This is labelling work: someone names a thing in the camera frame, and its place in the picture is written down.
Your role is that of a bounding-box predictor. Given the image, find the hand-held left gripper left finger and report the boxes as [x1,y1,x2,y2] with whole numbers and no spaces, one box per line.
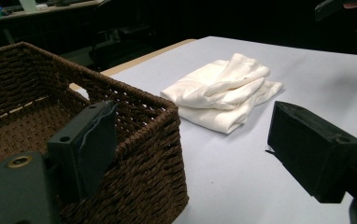
[47,100,119,203]

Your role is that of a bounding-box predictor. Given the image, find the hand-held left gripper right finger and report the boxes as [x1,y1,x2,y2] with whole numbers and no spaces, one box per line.
[266,100,357,204]

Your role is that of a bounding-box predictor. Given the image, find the brown wicker basket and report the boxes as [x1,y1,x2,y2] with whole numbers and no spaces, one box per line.
[0,41,190,224]

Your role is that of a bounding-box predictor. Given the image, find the white cloth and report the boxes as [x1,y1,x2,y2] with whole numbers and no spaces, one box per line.
[160,52,285,135]

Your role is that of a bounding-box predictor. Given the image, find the light wooden background desk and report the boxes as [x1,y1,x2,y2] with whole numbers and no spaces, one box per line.
[0,0,105,23]

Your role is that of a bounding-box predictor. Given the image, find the white container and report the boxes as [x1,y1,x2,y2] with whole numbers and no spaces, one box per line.
[19,0,38,13]

